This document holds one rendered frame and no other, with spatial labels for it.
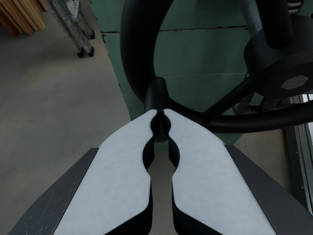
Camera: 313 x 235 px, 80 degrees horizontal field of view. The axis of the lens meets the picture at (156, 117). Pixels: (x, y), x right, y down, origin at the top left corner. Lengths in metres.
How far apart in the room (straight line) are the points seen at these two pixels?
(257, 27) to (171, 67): 0.25
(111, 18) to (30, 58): 1.32
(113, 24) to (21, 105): 1.11
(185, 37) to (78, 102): 0.94
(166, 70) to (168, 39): 0.08
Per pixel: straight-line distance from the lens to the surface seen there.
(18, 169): 1.22
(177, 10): 0.36
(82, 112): 1.18
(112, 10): 0.36
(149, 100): 0.16
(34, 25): 1.84
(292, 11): 0.25
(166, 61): 0.43
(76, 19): 1.33
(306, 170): 0.96
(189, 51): 0.41
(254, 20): 0.23
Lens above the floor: 0.94
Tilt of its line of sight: 62 degrees down
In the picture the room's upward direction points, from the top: 5 degrees counter-clockwise
